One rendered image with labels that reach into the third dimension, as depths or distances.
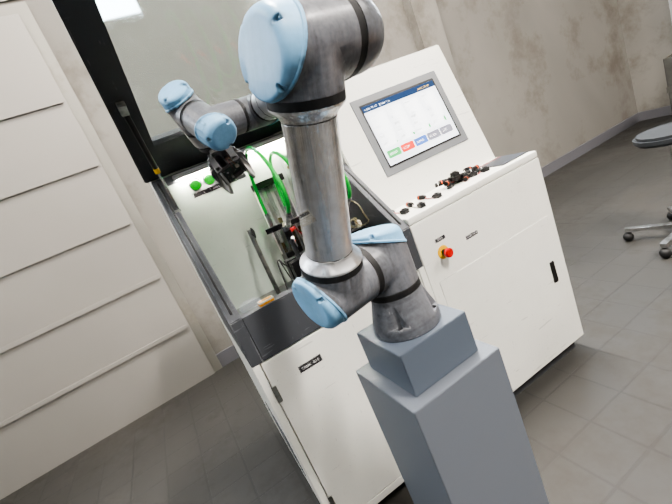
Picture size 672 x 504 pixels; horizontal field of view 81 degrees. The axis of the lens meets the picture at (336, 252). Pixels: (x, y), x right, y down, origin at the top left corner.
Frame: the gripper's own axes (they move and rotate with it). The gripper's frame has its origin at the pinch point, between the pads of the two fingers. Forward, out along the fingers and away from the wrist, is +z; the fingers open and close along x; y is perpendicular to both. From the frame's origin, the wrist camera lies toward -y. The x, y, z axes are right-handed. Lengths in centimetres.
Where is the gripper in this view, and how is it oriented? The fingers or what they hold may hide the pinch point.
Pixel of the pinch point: (240, 181)
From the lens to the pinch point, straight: 122.2
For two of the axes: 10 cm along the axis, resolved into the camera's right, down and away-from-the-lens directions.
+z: 2.5, 4.5, 8.6
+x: 7.9, -6.0, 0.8
